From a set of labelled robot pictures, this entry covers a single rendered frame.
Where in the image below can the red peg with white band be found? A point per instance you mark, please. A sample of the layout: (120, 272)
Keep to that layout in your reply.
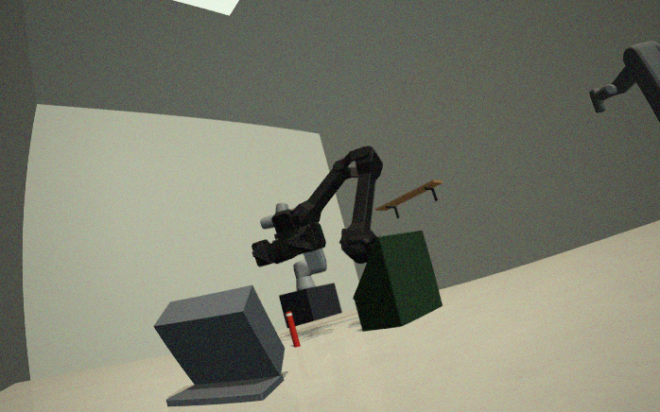
(292, 329)

